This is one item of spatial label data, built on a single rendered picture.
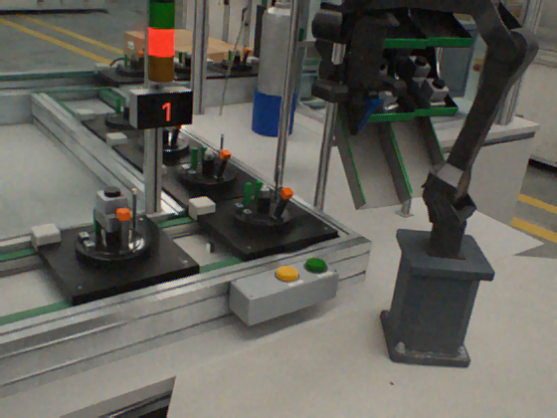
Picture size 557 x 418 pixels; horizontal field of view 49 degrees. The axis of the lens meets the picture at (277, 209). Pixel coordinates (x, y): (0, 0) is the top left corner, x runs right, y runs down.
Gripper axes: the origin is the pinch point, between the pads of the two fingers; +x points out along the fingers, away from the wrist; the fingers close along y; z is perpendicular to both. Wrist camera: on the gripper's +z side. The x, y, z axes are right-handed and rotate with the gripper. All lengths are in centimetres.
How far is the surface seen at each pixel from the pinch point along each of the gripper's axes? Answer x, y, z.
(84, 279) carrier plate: 28, 47, 12
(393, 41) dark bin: -11.1, -18.6, 11.6
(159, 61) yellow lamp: -4.8, 25.4, 29.4
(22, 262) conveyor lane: 32, 54, 29
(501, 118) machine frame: 36, -159, 73
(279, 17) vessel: -3, -50, 95
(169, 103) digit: 3.4, 23.3, 28.9
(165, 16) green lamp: -13.1, 24.5, 29.1
